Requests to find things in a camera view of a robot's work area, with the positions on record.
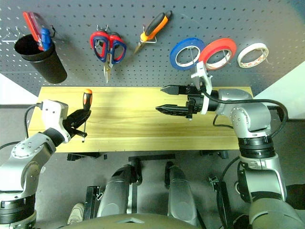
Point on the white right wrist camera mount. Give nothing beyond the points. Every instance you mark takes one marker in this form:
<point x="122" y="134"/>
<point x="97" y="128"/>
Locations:
<point x="200" y="71"/>

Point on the black table crossbar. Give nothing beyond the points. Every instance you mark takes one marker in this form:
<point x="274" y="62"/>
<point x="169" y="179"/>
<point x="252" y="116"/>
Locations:
<point x="152" y="157"/>

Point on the black metal bracket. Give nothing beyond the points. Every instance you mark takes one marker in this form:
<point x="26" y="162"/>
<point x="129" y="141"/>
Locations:
<point x="91" y="202"/>
<point x="222" y="202"/>

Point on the red tape roll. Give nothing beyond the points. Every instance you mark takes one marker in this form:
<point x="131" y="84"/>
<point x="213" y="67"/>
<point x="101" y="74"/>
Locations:
<point x="214" y="46"/>

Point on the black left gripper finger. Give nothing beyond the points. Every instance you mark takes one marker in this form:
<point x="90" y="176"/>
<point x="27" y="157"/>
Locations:
<point x="79" y="117"/>
<point x="79" y="132"/>

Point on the white sneaker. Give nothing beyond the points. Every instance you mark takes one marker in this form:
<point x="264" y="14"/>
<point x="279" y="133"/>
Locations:
<point x="76" y="213"/>

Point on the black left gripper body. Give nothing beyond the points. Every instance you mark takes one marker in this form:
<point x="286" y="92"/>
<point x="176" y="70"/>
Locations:
<point x="70" y="130"/>

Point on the red utility knife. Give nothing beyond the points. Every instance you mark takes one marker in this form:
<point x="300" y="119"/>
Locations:
<point x="32" y="23"/>

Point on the black plastic cup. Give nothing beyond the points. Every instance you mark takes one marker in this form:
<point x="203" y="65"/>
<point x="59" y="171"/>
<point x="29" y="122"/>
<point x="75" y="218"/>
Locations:
<point x="47" y="66"/>

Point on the grey robot torso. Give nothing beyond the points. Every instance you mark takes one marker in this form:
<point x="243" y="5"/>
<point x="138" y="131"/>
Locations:
<point x="128" y="223"/>

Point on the grey rounded robot leg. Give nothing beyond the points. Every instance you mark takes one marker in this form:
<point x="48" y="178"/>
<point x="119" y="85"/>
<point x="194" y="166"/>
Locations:
<point x="182" y="195"/>
<point x="114" y="190"/>

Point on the orange black needle-nose pliers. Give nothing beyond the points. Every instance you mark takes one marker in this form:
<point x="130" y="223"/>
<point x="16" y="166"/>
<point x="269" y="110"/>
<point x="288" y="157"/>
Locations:
<point x="155" y="26"/>

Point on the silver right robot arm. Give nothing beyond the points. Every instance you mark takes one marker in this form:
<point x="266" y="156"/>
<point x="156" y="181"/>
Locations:
<point x="250" y="114"/>

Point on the blue marker pen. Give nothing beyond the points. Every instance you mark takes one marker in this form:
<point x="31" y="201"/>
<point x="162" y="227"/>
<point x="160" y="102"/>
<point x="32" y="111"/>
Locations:
<point x="45" y="38"/>

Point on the black table foot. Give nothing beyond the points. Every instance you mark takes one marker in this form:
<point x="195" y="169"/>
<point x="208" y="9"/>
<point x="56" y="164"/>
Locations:
<point x="83" y="156"/>

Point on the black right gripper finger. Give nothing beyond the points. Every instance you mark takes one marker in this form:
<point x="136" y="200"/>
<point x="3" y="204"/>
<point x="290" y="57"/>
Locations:
<point x="175" y="90"/>
<point x="175" y="109"/>

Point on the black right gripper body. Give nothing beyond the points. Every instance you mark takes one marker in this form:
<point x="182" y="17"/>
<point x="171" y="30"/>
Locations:
<point x="195" y="102"/>

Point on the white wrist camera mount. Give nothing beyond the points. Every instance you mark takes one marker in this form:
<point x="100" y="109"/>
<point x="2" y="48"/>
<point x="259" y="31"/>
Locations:
<point x="53" y="112"/>
<point x="200" y="71"/>

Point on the white tape roll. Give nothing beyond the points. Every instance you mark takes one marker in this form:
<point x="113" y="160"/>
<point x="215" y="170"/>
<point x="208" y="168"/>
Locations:
<point x="250" y="47"/>

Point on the grey metal pegboard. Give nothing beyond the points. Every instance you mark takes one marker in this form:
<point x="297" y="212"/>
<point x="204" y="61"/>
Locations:
<point x="143" y="71"/>

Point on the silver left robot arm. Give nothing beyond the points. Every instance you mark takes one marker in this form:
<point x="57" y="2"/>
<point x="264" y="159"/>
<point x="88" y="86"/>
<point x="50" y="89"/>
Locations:
<point x="23" y="152"/>

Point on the blue tape roll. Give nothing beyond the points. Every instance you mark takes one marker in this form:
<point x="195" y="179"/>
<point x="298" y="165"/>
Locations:
<point x="174" y="53"/>

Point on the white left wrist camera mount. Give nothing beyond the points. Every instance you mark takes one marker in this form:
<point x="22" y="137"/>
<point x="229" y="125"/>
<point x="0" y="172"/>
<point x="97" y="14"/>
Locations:
<point x="53" y="112"/>

